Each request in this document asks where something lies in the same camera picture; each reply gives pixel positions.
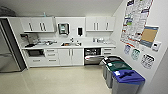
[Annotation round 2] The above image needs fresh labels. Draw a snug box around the tan blue wall notice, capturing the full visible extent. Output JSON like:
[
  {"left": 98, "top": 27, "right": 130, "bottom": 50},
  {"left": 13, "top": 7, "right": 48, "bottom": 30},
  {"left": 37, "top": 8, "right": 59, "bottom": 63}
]
[{"left": 139, "top": 25, "right": 160, "bottom": 48}]

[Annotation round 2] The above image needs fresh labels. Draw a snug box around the grey bin blue lid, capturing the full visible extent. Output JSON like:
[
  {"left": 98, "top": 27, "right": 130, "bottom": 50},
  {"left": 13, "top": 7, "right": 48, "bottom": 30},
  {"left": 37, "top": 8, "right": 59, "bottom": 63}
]
[{"left": 111, "top": 69, "right": 146, "bottom": 94}]

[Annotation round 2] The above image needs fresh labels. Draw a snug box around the white wall cabinet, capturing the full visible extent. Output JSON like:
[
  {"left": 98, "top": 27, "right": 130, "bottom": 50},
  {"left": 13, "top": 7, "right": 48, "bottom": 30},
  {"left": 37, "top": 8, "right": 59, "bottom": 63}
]
[
  {"left": 19, "top": 16, "right": 55, "bottom": 34},
  {"left": 85, "top": 15, "right": 117, "bottom": 33}
]

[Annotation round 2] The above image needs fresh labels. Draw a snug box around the stainless steel dishwasher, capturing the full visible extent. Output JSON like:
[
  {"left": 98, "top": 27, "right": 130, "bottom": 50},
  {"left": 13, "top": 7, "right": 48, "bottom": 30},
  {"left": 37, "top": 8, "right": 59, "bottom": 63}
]
[{"left": 83, "top": 47, "right": 105, "bottom": 66}]

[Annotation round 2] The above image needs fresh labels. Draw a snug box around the steel sink basin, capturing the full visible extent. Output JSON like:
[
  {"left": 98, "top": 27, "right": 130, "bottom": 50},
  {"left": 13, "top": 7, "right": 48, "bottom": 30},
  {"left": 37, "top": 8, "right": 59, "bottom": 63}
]
[{"left": 61, "top": 41, "right": 82, "bottom": 47}]

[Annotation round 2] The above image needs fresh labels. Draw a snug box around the white wide drawer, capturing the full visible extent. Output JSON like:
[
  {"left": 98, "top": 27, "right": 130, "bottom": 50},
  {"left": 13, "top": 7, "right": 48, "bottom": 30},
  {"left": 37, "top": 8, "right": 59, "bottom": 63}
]
[{"left": 28, "top": 56, "right": 47, "bottom": 67}]

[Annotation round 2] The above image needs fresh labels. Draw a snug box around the white wall switch box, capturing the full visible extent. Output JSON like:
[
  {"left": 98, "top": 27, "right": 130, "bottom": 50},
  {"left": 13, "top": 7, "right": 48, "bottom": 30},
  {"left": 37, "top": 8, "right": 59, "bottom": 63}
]
[{"left": 152, "top": 41, "right": 163, "bottom": 52}]

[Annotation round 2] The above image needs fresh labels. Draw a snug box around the grey crumpled bundle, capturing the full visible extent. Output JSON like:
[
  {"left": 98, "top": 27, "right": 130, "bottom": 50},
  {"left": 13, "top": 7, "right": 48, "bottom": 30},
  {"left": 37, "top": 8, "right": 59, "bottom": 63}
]
[{"left": 0, "top": 7, "right": 16, "bottom": 17}]

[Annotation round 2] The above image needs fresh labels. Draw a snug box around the large colourful wall poster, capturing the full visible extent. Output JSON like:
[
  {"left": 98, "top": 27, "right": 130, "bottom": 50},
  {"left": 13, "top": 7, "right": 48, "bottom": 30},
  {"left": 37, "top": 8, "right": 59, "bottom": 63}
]
[{"left": 119, "top": 0, "right": 154, "bottom": 49}]

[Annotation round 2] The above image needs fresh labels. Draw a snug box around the blue recycling bin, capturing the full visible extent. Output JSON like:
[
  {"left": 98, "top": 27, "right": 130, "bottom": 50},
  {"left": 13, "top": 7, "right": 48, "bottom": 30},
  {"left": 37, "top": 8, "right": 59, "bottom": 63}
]
[{"left": 101, "top": 55, "right": 124, "bottom": 81}]

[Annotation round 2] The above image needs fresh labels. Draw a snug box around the grey bin green lid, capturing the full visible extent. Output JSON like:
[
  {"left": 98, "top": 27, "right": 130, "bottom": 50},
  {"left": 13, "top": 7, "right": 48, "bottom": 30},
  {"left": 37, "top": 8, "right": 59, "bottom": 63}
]
[{"left": 105, "top": 61, "right": 133, "bottom": 88}]

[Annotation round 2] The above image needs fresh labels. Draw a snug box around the white two-door sink cabinet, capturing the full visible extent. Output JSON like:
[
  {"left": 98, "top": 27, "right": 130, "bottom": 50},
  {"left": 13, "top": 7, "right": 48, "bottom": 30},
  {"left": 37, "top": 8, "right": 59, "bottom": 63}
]
[{"left": 58, "top": 47, "right": 85, "bottom": 67}]

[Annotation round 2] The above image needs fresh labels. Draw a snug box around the grey paper towel dispenser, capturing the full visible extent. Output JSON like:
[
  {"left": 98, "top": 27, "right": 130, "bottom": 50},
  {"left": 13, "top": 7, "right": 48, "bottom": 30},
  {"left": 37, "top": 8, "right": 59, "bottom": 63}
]
[{"left": 57, "top": 22, "right": 70, "bottom": 36}]

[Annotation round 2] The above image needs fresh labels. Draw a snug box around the stainless steel refrigerator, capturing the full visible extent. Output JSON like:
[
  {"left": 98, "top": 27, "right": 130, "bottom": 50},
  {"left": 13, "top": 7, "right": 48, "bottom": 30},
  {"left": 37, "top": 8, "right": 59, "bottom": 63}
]
[{"left": 0, "top": 17, "right": 27, "bottom": 74}]

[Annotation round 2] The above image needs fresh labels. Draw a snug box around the white drawer stack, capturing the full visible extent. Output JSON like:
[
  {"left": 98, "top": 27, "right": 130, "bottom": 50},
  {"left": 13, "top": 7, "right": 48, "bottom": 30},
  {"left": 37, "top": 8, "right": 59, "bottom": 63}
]
[
  {"left": 44, "top": 48, "right": 60, "bottom": 66},
  {"left": 101, "top": 47, "right": 117, "bottom": 57}
]

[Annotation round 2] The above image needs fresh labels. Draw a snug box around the black built-in microwave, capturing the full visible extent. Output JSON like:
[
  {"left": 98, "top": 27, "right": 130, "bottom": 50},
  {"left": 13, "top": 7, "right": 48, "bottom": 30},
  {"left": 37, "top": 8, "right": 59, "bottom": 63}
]
[{"left": 26, "top": 49, "right": 45, "bottom": 58}]

